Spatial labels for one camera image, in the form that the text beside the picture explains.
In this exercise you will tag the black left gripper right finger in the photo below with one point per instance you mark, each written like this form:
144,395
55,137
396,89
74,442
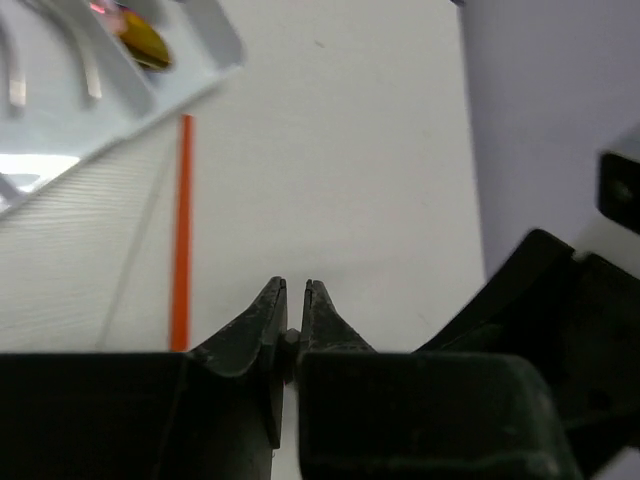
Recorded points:
436,415

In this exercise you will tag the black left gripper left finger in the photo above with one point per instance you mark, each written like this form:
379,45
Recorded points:
213,412

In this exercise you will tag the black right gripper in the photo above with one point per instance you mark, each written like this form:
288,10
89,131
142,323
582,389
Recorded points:
576,319

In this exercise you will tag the orange chopstick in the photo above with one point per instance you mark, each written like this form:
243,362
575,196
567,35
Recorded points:
181,284

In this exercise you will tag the iridescent ornate spoon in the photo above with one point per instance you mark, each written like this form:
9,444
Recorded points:
145,45

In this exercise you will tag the white chopstick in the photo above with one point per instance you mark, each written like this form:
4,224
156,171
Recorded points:
132,252

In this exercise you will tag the white divided cutlery tray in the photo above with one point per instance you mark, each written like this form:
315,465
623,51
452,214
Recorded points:
70,89

